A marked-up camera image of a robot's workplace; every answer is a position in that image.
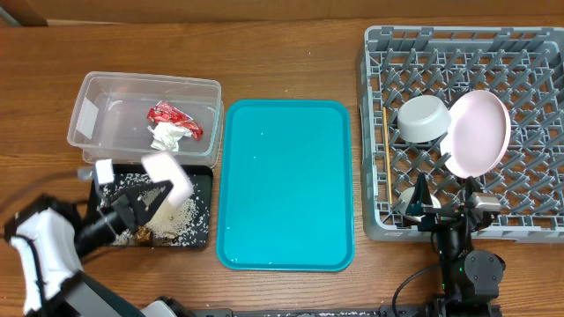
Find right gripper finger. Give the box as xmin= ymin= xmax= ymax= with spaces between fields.
xmin=409 ymin=173 xmax=433 ymax=211
xmin=464 ymin=176 xmax=483 ymax=196

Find pink bowl with food scraps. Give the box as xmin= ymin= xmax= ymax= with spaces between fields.
xmin=141 ymin=151 xmax=194 ymax=209

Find pink round plate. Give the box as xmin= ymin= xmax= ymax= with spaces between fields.
xmin=440 ymin=90 xmax=511 ymax=179

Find white napkin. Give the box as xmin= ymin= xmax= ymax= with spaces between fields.
xmin=147 ymin=122 xmax=192 ymax=151

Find red snack wrapper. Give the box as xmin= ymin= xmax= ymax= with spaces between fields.
xmin=146 ymin=100 xmax=204 ymax=140

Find wooden chopstick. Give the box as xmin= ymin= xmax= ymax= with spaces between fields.
xmin=382 ymin=106 xmax=393 ymax=209

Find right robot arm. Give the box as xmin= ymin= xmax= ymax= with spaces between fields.
xmin=404 ymin=174 xmax=506 ymax=316

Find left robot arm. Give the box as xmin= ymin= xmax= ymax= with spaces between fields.
xmin=4 ymin=181 xmax=192 ymax=317

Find grey dishwasher rack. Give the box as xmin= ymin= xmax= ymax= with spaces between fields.
xmin=357 ymin=26 xmax=563 ymax=243

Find food scraps in bowl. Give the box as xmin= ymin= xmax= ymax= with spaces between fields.
xmin=133 ymin=226 xmax=152 ymax=246

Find spilled white rice pile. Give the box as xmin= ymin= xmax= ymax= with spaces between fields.
xmin=113 ymin=174 xmax=212 ymax=248

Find black plastic tray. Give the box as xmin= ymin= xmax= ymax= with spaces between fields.
xmin=86 ymin=164 xmax=213 ymax=248

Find clear plastic storage bin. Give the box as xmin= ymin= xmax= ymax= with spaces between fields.
xmin=67 ymin=71 xmax=224 ymax=168

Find teal serving tray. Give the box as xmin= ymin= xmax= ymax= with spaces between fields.
xmin=216 ymin=100 xmax=355 ymax=272

